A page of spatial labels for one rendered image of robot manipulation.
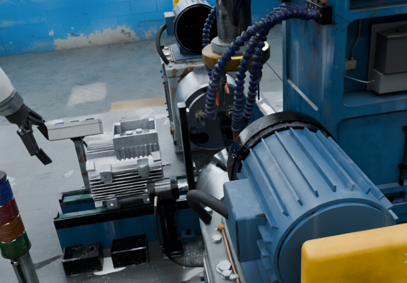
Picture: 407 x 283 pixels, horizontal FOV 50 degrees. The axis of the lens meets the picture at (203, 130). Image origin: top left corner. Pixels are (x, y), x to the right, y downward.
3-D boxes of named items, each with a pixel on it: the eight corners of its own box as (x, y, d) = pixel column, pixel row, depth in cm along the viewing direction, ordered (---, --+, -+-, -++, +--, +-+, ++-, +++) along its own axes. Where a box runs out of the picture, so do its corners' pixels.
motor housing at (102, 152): (163, 174, 140) (155, 121, 132) (168, 209, 123) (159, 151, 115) (101, 184, 138) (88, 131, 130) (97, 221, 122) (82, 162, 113)
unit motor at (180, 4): (215, 82, 205) (208, -12, 186) (229, 109, 176) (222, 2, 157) (160, 89, 202) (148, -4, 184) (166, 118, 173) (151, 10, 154)
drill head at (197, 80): (233, 109, 183) (229, 51, 172) (255, 149, 150) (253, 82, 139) (174, 117, 181) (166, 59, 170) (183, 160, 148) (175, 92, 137)
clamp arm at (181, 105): (197, 187, 119) (187, 101, 107) (198, 194, 116) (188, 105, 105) (184, 189, 118) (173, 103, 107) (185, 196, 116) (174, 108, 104)
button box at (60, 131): (103, 133, 152) (102, 118, 152) (101, 133, 145) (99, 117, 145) (53, 140, 150) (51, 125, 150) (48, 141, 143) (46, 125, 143)
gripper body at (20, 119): (4, 105, 147) (21, 123, 153) (0, 120, 141) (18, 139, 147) (24, 96, 147) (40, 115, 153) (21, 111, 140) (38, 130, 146)
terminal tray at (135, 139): (158, 138, 130) (155, 116, 127) (160, 155, 120) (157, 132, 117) (117, 144, 129) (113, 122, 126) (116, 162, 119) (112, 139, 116)
